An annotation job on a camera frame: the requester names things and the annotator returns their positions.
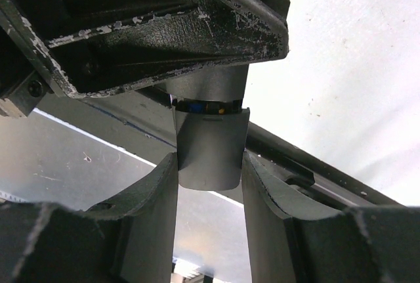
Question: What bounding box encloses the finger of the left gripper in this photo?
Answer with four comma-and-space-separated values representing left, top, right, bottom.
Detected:
1, 0, 289, 98

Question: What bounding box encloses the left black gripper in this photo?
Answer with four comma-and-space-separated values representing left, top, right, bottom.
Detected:
1, 30, 52, 119

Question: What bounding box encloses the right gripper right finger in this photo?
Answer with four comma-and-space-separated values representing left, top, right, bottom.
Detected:
241, 153, 419, 282

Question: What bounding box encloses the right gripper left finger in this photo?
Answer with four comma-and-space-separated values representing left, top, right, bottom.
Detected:
1, 153, 178, 282

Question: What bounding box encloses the black battery compartment cover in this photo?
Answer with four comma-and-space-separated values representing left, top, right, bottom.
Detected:
173, 108, 250, 191

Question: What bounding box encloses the blue AAA battery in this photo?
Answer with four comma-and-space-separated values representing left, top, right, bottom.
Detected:
188, 102, 205, 114

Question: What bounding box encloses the black remote control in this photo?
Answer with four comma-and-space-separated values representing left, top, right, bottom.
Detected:
157, 0, 290, 113

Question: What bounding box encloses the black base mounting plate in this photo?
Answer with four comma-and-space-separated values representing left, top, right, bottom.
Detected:
81, 85, 403, 208

